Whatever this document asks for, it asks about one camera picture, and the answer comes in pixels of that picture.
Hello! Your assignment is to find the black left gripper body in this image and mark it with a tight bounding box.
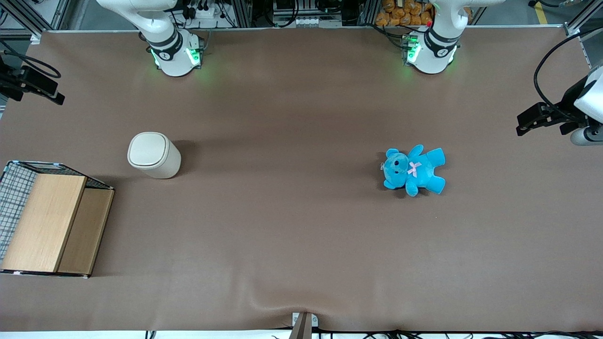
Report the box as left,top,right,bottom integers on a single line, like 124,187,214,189
546,89,590,136

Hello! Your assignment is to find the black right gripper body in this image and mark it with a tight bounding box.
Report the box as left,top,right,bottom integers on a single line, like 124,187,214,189
0,56,25,102

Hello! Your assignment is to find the cream lidded trash can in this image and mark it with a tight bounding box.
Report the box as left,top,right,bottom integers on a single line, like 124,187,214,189
127,131,182,180

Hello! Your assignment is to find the blue teddy bear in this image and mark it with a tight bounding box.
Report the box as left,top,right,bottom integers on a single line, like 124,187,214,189
382,144,447,198

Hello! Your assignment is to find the orange plush toys pile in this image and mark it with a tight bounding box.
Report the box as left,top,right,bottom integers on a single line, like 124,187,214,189
375,0,435,27

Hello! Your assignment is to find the white power strip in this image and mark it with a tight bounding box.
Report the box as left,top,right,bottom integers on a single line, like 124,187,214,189
185,0,232,22

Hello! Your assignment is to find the white terminal block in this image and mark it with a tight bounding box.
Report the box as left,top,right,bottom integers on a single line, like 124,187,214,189
291,16,343,28

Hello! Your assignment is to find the brown table cloth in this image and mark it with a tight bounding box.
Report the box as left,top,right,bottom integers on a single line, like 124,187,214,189
0,27,603,333

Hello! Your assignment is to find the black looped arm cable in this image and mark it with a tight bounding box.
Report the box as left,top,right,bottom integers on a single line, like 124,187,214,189
0,40,62,79
533,27,603,119

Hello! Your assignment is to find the aluminium frame profile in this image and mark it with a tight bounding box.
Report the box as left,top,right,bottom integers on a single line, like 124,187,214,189
0,0,72,39

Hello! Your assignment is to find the wooden shelf with wire basket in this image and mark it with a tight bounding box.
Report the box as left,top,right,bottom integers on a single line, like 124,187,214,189
0,160,115,279

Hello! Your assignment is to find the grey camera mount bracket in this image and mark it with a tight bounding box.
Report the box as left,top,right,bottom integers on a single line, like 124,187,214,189
288,311,319,339

